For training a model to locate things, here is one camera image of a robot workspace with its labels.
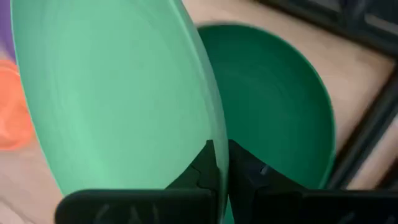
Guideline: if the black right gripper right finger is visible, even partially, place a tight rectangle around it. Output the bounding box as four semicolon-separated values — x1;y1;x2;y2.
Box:
228;139;398;224

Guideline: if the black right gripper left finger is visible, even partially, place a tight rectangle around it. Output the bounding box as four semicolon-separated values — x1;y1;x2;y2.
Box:
55;139;222;224

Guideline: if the dark green plastic plate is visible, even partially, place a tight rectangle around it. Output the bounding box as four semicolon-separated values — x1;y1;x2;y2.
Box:
195;24;336;190

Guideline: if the light green plastic plate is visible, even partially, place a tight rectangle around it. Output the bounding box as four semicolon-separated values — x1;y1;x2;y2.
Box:
10;0;234;224

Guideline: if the orange translucent plastic plate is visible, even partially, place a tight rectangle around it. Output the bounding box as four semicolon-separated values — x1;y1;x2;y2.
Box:
0;58;35;152

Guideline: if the purple plastic plate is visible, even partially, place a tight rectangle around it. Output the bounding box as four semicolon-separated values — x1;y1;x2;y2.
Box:
0;0;16;62

